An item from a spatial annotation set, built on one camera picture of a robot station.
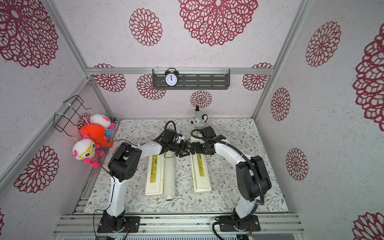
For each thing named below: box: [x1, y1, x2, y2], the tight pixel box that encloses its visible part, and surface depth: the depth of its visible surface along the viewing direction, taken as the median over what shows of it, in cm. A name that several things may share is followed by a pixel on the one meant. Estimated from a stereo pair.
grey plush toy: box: [190, 105, 208, 128], surface depth 98 cm
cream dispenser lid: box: [189, 152, 212, 193], surface depth 82 cm
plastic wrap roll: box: [163, 151, 176, 201], surface depth 87 cm
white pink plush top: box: [86, 113, 115, 129], surface depth 97 cm
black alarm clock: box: [164, 68, 179, 87], surface depth 92 cm
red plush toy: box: [80, 123, 114, 149], surface depth 91 cm
